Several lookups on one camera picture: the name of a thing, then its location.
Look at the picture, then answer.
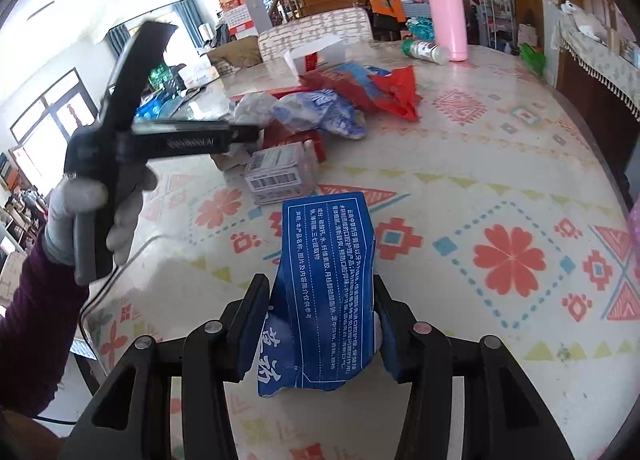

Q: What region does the blue medicine box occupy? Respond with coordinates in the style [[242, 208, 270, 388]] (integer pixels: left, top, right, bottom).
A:
[[256, 191, 378, 397]]

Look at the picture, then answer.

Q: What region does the purple sleeved left forearm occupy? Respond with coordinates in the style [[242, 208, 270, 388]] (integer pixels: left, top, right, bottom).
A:
[[1, 237, 89, 417]]

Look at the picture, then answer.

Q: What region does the white gloved left hand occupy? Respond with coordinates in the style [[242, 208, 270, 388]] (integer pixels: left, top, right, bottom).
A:
[[42, 166, 157, 266]]

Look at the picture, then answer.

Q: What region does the white barcode box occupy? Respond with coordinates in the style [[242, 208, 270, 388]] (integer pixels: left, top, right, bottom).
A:
[[244, 140, 319, 206]]

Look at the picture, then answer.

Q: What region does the blue white crumpled bag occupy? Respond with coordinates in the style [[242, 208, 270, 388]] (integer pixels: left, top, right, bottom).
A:
[[269, 88, 367, 140]]

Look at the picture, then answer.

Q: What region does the red white open carton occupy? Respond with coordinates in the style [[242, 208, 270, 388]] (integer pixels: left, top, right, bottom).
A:
[[283, 34, 346, 76]]

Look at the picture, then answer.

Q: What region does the patterned chair far side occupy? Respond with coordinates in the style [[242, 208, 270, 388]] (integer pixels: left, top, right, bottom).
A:
[[257, 7, 373, 62]]

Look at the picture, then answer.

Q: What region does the red plastic bag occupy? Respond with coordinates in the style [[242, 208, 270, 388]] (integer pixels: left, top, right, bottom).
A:
[[299, 61, 422, 122]]

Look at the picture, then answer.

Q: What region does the green capped spice bottle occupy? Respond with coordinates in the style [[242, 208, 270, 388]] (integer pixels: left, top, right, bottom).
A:
[[400, 38, 450, 66]]

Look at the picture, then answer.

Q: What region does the pink thermos bottle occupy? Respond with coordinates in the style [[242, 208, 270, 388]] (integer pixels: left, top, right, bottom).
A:
[[428, 0, 468, 62]]

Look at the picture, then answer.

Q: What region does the leaf pattern sideboard cloth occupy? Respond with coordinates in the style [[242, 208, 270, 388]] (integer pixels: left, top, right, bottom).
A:
[[558, 12, 639, 121]]

